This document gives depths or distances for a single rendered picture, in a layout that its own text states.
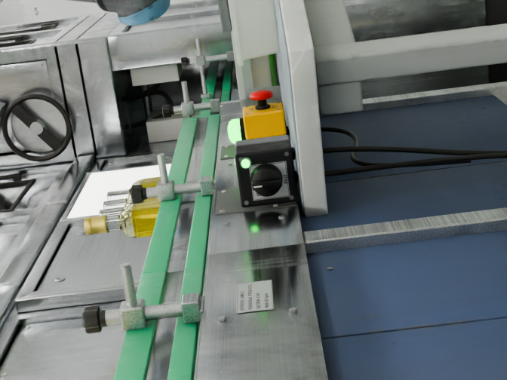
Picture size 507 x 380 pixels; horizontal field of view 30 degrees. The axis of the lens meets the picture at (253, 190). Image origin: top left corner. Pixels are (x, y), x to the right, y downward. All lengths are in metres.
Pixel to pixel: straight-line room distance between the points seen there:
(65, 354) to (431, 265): 0.81
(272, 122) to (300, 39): 0.40
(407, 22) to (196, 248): 1.77
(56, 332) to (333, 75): 0.83
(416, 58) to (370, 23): 1.65
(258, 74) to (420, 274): 1.06
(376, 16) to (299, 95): 1.70
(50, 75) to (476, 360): 2.22
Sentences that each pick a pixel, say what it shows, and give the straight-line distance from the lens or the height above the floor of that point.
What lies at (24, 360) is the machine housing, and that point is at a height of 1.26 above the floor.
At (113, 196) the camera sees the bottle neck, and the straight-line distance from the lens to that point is 2.02.
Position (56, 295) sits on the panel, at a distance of 1.90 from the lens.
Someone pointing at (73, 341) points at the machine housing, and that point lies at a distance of 1.78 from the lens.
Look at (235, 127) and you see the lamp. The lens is 1.61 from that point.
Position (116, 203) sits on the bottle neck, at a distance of 1.96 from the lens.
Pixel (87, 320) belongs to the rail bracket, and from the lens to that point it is 1.06.
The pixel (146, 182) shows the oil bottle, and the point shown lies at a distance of 2.00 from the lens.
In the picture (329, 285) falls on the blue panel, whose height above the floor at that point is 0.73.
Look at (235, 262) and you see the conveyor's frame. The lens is 1.15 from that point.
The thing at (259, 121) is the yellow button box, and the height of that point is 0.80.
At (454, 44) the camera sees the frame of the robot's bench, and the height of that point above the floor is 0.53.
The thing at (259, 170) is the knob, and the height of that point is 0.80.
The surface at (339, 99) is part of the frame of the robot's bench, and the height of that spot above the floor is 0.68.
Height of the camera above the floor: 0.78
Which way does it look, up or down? 2 degrees up
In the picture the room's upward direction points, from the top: 97 degrees counter-clockwise
